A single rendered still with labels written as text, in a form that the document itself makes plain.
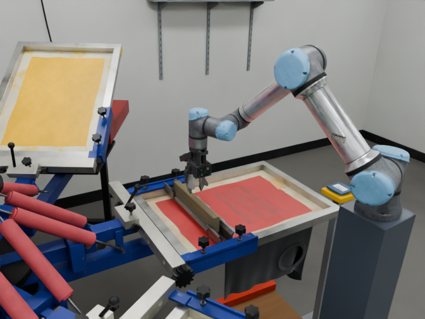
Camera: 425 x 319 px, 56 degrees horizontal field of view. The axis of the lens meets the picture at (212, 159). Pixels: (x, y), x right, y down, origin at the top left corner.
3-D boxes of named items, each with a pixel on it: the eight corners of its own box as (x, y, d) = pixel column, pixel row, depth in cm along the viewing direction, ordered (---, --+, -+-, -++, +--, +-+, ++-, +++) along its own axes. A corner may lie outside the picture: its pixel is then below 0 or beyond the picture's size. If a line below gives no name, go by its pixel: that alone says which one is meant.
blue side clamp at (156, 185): (186, 186, 204) (186, 174, 202) (190, 190, 201) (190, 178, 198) (129, 200, 190) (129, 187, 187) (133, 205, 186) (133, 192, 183)
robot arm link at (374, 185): (410, 181, 123) (311, 36, 126) (400, 201, 111) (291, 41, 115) (376, 197, 131) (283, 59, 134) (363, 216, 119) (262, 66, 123)
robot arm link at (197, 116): (202, 114, 147) (183, 109, 152) (201, 142, 152) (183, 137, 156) (214, 109, 153) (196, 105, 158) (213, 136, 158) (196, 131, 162)
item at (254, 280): (292, 268, 202) (300, 206, 188) (304, 278, 196) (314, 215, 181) (214, 300, 180) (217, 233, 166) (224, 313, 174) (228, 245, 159)
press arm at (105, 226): (132, 225, 163) (131, 214, 161) (138, 232, 158) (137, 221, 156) (90, 237, 155) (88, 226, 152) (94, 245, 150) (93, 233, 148)
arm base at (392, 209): (410, 213, 137) (417, 187, 133) (383, 226, 129) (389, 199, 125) (372, 194, 148) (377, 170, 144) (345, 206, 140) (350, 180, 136)
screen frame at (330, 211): (262, 166, 226) (263, 160, 225) (341, 215, 181) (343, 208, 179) (129, 199, 189) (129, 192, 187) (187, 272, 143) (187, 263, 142)
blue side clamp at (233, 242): (249, 244, 161) (250, 230, 158) (257, 250, 157) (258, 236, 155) (183, 268, 147) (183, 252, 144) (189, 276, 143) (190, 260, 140)
